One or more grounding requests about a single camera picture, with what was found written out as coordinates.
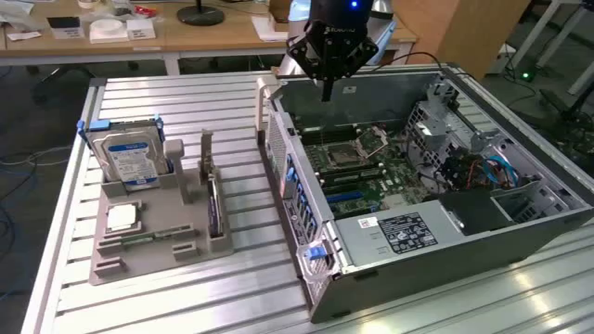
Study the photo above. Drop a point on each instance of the silver CPU chip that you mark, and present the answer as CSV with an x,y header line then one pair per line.
x,y
122,217

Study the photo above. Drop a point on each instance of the metal socket cover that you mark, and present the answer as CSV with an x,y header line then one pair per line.
x,y
374,141

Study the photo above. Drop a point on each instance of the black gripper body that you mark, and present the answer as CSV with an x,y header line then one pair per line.
x,y
338,45

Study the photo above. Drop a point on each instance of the wooden cabinet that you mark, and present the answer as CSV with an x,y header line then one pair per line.
x,y
469,31

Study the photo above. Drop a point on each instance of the small graphics card with fan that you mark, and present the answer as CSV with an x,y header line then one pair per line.
x,y
214,205

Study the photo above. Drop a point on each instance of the white box with black top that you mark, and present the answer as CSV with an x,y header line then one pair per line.
x,y
66,28

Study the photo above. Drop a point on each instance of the hard disk in blue carrier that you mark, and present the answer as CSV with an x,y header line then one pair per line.
x,y
133,156

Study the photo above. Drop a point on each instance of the white box with round dish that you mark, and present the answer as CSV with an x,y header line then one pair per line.
x,y
109,33

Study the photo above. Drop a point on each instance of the white table frame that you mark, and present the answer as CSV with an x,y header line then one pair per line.
x,y
541,31

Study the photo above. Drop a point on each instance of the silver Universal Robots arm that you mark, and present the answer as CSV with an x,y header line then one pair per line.
x,y
290,66

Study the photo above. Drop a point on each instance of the gray card retention cover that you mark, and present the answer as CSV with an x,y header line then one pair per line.
x,y
266,85

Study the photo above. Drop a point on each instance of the wooden desk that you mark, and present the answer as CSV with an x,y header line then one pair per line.
x,y
209,35

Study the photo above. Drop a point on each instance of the black chair base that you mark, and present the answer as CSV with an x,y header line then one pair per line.
x,y
55,74

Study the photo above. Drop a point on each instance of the black plastic shroud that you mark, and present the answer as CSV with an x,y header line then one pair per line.
x,y
473,212

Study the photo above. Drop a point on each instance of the white paper stack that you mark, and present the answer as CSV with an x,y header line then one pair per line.
x,y
269,29

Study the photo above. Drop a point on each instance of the silver power supply with label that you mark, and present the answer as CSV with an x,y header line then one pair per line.
x,y
366,240

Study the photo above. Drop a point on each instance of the device with green light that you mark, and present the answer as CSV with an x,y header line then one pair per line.
x,y
527,74

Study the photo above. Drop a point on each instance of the green RAM stick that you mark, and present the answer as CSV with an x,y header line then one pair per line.
x,y
149,237

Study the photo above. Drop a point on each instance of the metal disk bay cage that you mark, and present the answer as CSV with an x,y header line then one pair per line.
x,y
437,132

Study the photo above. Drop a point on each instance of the CPU socket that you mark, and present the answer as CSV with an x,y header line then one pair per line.
x,y
345,154

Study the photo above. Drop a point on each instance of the clear plastic bag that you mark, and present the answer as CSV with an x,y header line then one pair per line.
x,y
19,15

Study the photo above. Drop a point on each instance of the blue expansion slot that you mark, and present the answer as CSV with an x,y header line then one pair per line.
x,y
345,197

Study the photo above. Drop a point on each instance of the blue case latch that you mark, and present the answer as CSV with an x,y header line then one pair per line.
x,y
316,252

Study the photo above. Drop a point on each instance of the white tape roll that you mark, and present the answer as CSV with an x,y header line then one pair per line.
x,y
89,3

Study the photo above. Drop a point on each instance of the black round lamp base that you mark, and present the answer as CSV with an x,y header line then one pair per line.
x,y
201,15

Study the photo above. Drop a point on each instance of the red packet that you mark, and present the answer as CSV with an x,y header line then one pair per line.
x,y
145,10

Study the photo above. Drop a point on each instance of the white paper note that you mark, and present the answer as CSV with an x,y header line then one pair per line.
x,y
23,35

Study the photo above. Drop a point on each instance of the green motherboard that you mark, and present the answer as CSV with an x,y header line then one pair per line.
x,y
394,181

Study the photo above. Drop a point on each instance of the plain white box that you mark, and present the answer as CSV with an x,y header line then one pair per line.
x,y
142,30

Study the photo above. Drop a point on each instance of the gray parts rack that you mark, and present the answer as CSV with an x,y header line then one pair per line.
x,y
153,257

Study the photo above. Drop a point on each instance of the dark open PC case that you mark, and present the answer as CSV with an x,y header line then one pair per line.
x,y
441,264

